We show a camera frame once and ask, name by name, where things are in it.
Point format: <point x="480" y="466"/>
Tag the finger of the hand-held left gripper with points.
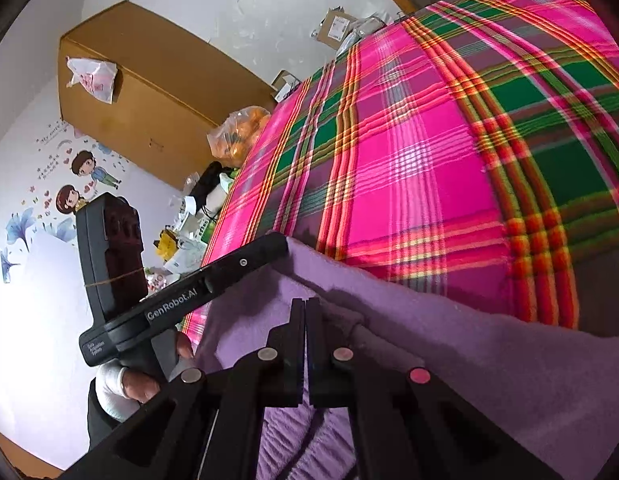
<point x="249" y="260"/>

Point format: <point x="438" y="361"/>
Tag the purple fleece garment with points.
<point x="464" y="360"/>

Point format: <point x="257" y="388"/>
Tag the pink plaid bedsheet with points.
<point x="389" y="160"/>

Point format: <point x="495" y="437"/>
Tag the grey plastic package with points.
<point x="369" y="30"/>

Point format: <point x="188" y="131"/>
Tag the cartoon wall sticker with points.
<point x="84" y="165"/>

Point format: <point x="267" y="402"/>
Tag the cardboard box with label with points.
<point x="334" y="27"/>

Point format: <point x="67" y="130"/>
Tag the black bag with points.
<point x="209" y="180"/>

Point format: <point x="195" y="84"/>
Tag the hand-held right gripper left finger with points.
<point x="299" y="360"/>

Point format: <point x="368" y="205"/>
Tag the small open cardboard box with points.
<point x="284" y="87"/>

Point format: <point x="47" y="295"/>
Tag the yellow shopping bag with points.
<point x="167" y="247"/>

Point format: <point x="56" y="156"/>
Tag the clear bag of oranges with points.
<point x="239" y="135"/>

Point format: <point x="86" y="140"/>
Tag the white paper bag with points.
<point x="187" y="260"/>

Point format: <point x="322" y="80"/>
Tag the pink and white plastic bag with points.
<point x="97" y="80"/>

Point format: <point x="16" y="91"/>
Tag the person's left hand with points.
<point x="139" y="387"/>

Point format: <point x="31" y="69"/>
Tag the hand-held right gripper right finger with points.
<point x="313" y="360"/>

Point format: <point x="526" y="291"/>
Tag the wooden wardrobe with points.
<point x="154" y="110"/>

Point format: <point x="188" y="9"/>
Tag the person's left forearm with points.
<point x="102" y="425"/>

